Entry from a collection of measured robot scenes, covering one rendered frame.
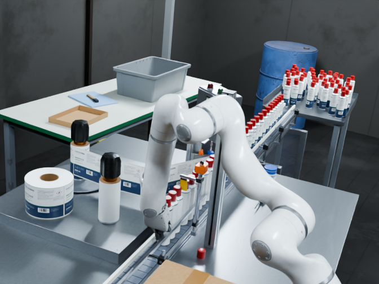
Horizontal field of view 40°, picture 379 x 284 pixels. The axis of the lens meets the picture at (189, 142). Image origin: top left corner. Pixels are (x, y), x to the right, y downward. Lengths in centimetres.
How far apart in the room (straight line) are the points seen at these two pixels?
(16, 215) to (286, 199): 121
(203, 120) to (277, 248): 40
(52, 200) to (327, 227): 124
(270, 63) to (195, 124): 466
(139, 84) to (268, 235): 277
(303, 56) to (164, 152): 443
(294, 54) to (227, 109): 448
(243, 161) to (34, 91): 356
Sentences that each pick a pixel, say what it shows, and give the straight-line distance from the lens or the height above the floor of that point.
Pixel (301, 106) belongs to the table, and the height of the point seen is 88.
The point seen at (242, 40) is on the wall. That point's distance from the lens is 694.
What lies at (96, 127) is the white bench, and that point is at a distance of 352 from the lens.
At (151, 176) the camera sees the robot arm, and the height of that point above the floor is 128.
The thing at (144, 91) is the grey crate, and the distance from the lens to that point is 407.
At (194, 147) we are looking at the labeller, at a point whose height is 109.
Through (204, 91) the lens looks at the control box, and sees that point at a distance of 206.
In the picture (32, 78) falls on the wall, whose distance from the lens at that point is 483.
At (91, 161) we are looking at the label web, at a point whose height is 102.
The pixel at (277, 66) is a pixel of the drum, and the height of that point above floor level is 75.
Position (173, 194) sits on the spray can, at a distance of 206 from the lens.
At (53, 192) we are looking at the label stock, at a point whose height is 100.
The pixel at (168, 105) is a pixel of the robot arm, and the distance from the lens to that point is 158.
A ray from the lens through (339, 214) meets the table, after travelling 269.
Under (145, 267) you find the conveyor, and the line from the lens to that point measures 199.
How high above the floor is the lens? 203
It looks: 21 degrees down
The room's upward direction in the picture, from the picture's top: 6 degrees clockwise
